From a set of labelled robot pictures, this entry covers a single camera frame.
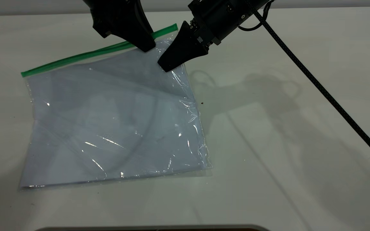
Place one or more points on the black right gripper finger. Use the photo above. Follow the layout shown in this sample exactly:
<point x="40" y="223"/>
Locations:
<point x="189" y="53"/>
<point x="178" y="45"/>

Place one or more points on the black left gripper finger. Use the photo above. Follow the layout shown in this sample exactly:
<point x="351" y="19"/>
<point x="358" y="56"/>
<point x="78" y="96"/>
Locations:
<point x="111" y="24"/>
<point x="138" y="29"/>

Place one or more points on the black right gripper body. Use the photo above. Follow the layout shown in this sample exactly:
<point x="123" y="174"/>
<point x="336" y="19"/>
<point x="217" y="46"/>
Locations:
<point x="218" y="17"/>

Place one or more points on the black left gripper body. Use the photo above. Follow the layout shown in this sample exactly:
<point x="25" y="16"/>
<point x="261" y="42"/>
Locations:
<point x="114" y="5"/>

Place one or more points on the clear zip bag green strip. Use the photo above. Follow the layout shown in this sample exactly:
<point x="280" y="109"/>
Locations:
<point x="108" y="122"/>

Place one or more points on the dark rounded base edge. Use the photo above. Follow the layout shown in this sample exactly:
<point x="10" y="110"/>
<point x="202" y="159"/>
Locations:
<point x="153" y="228"/>

